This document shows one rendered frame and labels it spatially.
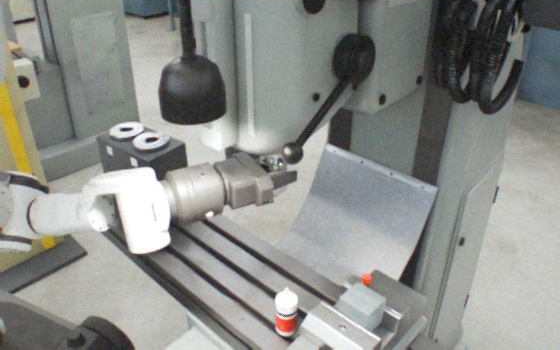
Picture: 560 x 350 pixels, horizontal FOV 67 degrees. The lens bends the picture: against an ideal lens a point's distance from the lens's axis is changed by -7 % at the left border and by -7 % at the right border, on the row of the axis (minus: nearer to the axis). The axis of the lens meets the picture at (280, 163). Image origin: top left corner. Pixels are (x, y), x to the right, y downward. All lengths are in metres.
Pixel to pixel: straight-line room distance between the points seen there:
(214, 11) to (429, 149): 0.61
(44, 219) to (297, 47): 0.49
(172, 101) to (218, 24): 0.16
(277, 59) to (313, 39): 0.06
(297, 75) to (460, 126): 0.49
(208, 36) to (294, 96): 0.14
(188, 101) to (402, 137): 0.68
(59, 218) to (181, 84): 0.40
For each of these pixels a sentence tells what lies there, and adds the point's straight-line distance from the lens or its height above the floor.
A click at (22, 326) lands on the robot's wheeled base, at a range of 1.59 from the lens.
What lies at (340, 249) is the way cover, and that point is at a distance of 1.13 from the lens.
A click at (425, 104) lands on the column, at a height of 1.28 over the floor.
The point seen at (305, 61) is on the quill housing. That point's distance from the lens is 0.60.
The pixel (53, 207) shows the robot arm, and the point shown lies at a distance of 0.80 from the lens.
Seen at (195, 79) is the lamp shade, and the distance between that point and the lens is 0.46.
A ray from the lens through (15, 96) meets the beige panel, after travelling 2.36.
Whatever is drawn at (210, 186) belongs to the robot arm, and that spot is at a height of 1.27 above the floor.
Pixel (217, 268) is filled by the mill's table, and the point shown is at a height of 0.94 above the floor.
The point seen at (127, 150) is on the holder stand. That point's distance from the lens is 1.15.
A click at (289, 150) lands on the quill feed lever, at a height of 1.37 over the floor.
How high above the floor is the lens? 1.65
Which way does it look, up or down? 30 degrees down
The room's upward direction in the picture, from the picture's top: straight up
